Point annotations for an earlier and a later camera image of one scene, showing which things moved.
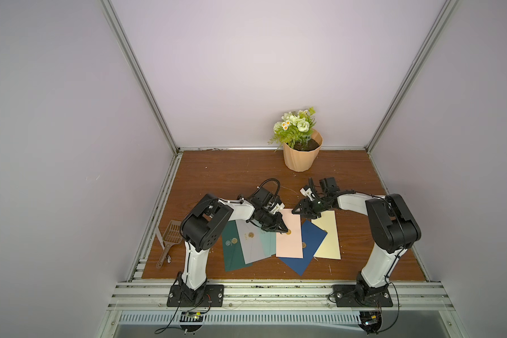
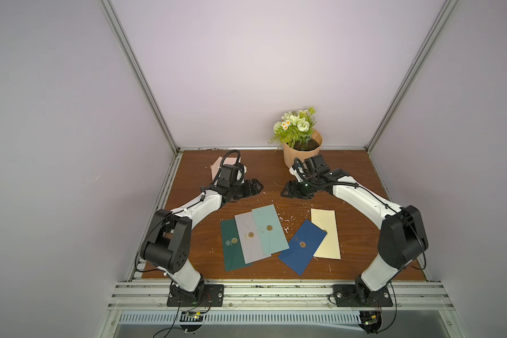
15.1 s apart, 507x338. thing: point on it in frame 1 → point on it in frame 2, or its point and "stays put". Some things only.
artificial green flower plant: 295,129 stays put
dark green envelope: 234,253 stays put
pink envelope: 289,243 → 215,166
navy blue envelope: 312,239 stays put
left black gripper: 278,221 → 253,190
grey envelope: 251,241 stays put
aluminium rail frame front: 279,294 stays put
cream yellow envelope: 329,246 stays put
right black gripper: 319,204 → 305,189
